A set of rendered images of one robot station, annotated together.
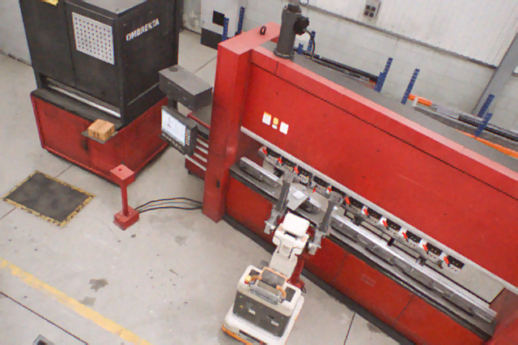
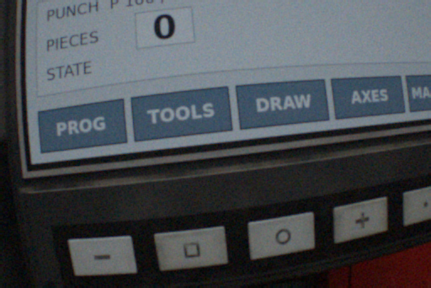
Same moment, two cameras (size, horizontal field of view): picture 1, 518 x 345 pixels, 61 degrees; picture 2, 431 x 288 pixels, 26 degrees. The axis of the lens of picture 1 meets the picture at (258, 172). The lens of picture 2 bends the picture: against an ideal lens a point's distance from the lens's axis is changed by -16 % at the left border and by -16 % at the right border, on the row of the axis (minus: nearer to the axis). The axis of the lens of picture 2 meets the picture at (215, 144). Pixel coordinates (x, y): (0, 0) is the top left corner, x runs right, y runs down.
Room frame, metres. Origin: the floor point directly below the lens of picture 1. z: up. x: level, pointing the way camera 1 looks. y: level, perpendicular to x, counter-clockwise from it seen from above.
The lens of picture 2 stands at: (3.15, 1.38, 1.35)
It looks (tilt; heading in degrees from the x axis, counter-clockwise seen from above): 3 degrees down; 313
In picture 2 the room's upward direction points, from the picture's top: 6 degrees counter-clockwise
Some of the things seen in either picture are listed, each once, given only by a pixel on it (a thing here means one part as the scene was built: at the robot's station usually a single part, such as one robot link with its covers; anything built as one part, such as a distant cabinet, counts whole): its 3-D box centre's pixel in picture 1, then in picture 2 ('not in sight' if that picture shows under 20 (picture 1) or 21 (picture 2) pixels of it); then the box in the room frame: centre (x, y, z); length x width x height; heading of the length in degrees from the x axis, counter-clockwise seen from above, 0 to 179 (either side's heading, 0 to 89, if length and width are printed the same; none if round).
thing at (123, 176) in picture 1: (124, 196); not in sight; (3.38, 1.43, 0.41); 0.25 x 0.20 x 0.83; 151
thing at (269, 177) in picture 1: (258, 171); not in sight; (3.69, 0.00, 0.92); 0.50 x 0.06 x 0.10; 61
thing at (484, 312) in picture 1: (407, 264); not in sight; (2.80, -1.58, 0.92); 1.67 x 0.06 x 0.10; 61
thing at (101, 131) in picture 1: (99, 129); not in sight; (3.71, 1.80, 1.04); 0.30 x 0.26 x 0.12; 72
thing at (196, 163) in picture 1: (212, 146); not in sight; (4.46, 0.65, 0.50); 0.50 x 0.50 x 1.00; 61
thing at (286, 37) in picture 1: (296, 31); not in sight; (3.79, -0.08, 2.53); 0.33 x 0.25 x 0.47; 61
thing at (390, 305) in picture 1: (337, 262); not in sight; (3.06, -1.03, 0.41); 3.00 x 0.21 x 0.83; 61
